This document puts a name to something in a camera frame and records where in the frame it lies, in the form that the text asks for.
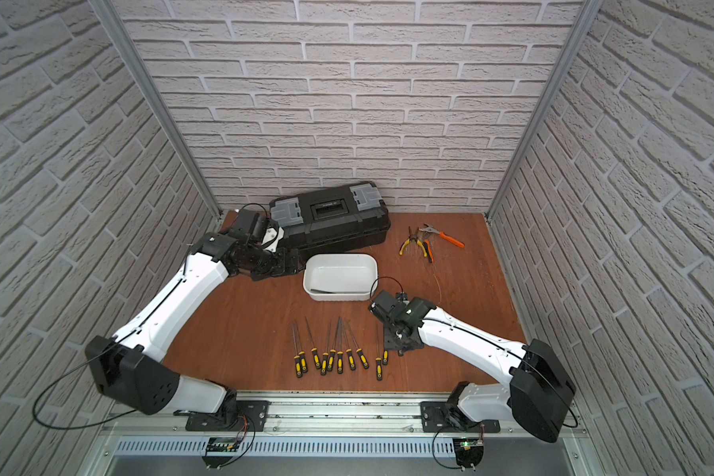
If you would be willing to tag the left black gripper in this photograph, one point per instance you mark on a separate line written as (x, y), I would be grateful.
(280, 264)

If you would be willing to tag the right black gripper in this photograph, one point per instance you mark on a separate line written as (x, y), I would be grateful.
(389, 344)

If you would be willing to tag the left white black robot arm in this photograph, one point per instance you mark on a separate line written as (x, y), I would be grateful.
(128, 366)

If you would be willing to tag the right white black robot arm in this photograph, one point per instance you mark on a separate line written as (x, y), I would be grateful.
(536, 390)

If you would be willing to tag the white plastic storage box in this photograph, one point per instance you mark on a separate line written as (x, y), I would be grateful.
(353, 273)

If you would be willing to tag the black plastic toolbox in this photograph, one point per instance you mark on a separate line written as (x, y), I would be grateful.
(332, 220)

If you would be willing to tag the right control circuit board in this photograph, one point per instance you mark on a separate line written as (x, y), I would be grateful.
(468, 453)

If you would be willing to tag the control circuit board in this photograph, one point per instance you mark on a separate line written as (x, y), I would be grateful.
(468, 453)
(220, 452)

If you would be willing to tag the left control circuit board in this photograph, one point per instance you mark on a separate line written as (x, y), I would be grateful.
(220, 452)

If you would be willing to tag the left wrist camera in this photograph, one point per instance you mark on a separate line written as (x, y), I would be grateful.
(272, 238)

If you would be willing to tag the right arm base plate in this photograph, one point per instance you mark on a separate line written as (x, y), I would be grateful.
(443, 417)

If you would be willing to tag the yellow handled pliers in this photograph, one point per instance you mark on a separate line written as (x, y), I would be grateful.
(413, 238)

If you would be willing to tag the orange handled pliers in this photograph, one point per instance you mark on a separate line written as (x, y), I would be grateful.
(428, 231)

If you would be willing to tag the aluminium front rail frame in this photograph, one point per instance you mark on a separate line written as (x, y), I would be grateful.
(314, 414)

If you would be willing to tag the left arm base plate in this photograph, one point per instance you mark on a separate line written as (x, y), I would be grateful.
(232, 416)

